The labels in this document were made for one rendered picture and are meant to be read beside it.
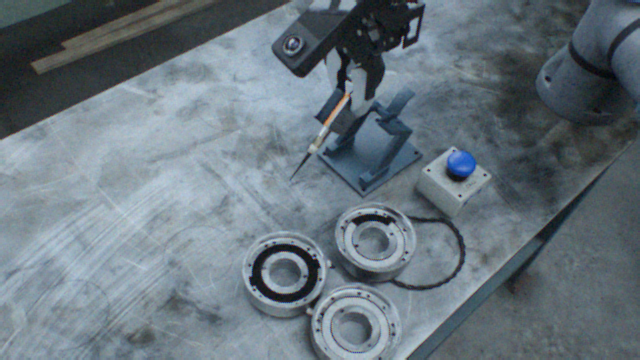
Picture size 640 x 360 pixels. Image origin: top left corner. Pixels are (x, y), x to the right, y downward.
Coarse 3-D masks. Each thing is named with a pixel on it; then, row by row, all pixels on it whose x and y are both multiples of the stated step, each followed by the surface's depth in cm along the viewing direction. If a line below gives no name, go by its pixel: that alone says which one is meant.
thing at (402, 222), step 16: (352, 208) 77; (368, 208) 79; (384, 208) 78; (368, 224) 77; (384, 224) 77; (400, 224) 78; (336, 240) 74; (352, 240) 76; (384, 240) 78; (416, 240) 75; (336, 256) 75; (368, 256) 74; (384, 256) 74; (352, 272) 74; (368, 272) 72; (384, 272) 72; (400, 272) 74
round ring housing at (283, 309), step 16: (256, 240) 73; (272, 240) 74; (288, 240) 75; (304, 240) 74; (256, 256) 73; (272, 256) 73; (288, 256) 73; (320, 256) 73; (272, 272) 75; (304, 272) 72; (320, 272) 72; (272, 288) 70; (288, 288) 71; (320, 288) 70; (256, 304) 70; (272, 304) 68; (288, 304) 69; (304, 304) 68
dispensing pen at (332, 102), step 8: (336, 88) 72; (336, 96) 72; (328, 104) 72; (336, 104) 71; (320, 112) 72; (328, 112) 72; (320, 120) 72; (320, 136) 74; (312, 144) 74; (320, 144) 74; (312, 152) 74; (304, 160) 75
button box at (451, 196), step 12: (444, 156) 83; (432, 168) 82; (444, 168) 82; (480, 168) 82; (420, 180) 83; (432, 180) 81; (444, 180) 81; (456, 180) 81; (468, 180) 81; (480, 180) 81; (420, 192) 84; (432, 192) 82; (444, 192) 80; (456, 192) 80; (468, 192) 80; (480, 192) 84; (444, 204) 82; (456, 204) 80; (468, 204) 83
